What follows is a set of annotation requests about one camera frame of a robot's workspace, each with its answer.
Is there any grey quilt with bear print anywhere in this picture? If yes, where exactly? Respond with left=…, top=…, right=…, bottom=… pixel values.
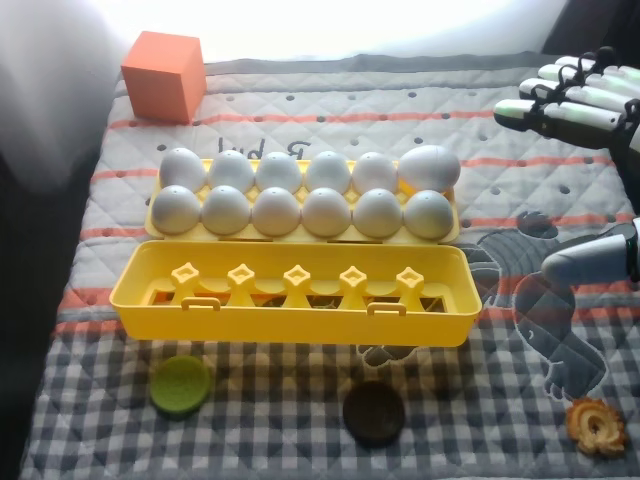
left=22, top=52, right=640, bottom=480

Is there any dark brown round toy disc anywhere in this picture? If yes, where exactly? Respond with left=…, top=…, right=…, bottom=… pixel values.
left=342, top=381, right=407, bottom=444

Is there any yellow egg carton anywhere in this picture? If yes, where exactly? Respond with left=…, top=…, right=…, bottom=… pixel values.
left=109, top=157, right=484, bottom=348

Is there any green round toy disc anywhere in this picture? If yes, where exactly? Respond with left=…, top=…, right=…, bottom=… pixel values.
left=148, top=354, right=211, bottom=420

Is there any yellow swirl toy cookie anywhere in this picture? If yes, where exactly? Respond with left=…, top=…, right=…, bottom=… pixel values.
left=564, top=397, right=629, bottom=456

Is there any orange cube block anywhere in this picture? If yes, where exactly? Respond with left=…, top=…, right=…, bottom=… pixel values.
left=121, top=30, right=207, bottom=125

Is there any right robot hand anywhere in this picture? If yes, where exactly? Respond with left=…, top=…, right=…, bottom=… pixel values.
left=493, top=46, right=640, bottom=285

